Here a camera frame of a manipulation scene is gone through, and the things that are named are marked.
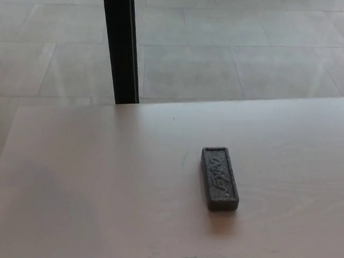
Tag dark grey whiteboard eraser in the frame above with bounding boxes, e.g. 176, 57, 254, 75
198, 145, 242, 213

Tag black vertical metal post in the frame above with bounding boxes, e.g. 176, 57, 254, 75
97, 0, 144, 106

